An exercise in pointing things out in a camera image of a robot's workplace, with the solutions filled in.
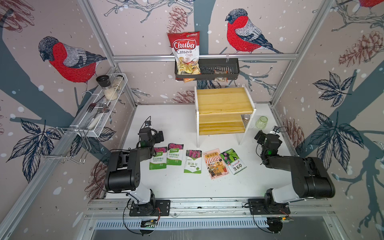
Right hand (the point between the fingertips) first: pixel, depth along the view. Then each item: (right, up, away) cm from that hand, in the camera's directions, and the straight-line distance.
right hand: (266, 132), depth 93 cm
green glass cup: (+1, +5, +9) cm, 10 cm away
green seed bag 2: (-68, -18, -3) cm, 71 cm away
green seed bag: (-59, -14, 0) cm, 60 cm away
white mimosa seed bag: (-47, -18, -3) cm, 50 cm away
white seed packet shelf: (-22, -17, -3) cm, 28 cm away
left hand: (-71, +2, +4) cm, 71 cm away
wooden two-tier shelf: (-31, +12, -20) cm, 39 cm away
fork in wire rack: (-96, +15, -22) cm, 99 cm away
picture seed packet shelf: (-33, -19, -5) cm, 38 cm away
